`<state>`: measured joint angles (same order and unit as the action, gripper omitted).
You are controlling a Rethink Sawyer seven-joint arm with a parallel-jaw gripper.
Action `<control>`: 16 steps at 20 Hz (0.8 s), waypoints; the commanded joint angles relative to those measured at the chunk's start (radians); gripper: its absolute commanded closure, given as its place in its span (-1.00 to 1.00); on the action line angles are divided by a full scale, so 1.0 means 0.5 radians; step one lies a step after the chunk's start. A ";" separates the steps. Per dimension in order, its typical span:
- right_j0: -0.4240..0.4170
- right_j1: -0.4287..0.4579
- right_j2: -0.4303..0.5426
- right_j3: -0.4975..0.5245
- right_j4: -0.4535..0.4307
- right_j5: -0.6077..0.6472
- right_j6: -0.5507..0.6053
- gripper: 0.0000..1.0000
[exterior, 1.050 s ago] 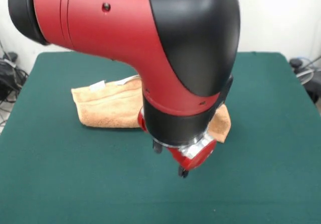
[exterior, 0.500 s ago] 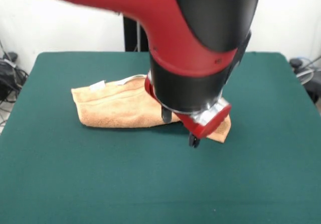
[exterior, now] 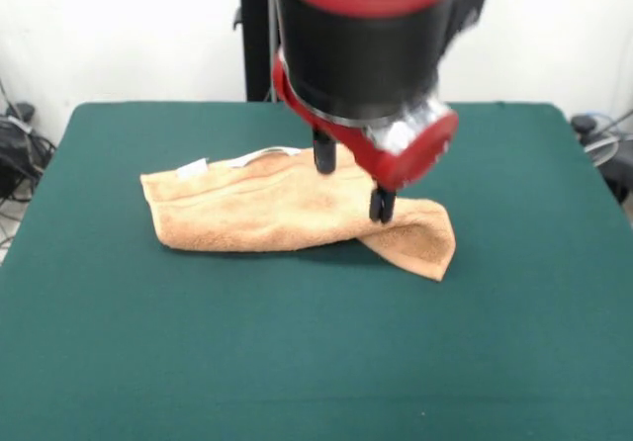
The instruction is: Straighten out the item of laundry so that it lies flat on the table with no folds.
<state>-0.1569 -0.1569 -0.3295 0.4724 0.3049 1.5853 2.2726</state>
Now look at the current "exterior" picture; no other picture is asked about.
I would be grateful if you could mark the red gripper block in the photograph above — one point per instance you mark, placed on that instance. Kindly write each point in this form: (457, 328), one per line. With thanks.
(405, 164)

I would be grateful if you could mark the tan terry towel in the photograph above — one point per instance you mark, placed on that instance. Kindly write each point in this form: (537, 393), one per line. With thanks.
(247, 208)

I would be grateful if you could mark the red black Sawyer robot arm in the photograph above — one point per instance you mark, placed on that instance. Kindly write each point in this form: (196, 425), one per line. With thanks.
(361, 40)

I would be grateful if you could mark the black round floor foot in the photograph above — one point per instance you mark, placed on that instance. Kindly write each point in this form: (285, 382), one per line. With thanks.
(584, 123)

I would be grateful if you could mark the dark green table cloth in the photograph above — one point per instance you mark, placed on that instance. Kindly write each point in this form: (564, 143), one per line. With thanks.
(148, 337)

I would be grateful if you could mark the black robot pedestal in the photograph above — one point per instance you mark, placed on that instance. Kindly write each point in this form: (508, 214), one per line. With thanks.
(254, 40)

